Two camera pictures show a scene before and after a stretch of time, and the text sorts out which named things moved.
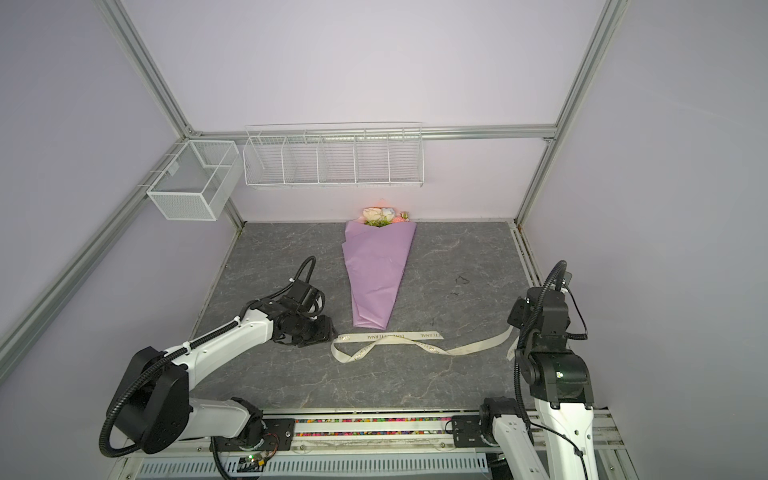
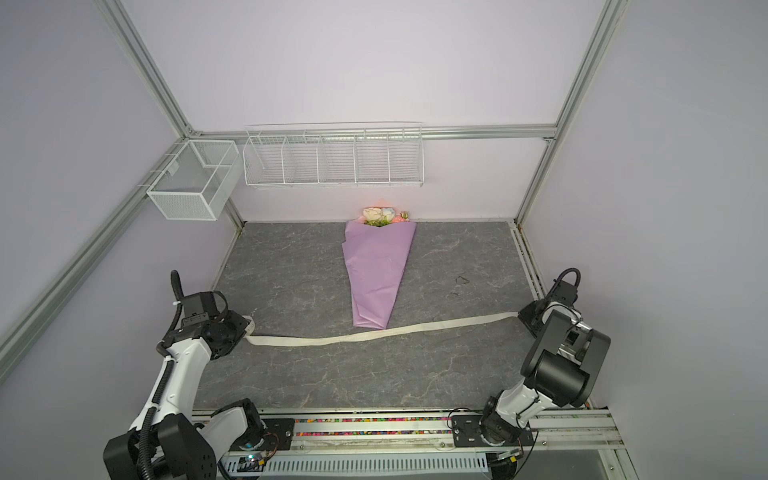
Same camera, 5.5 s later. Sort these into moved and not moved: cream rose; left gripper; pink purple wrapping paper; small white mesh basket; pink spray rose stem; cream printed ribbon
Moved: left gripper; cream printed ribbon
Not moved: small white mesh basket; cream rose; pink spray rose stem; pink purple wrapping paper
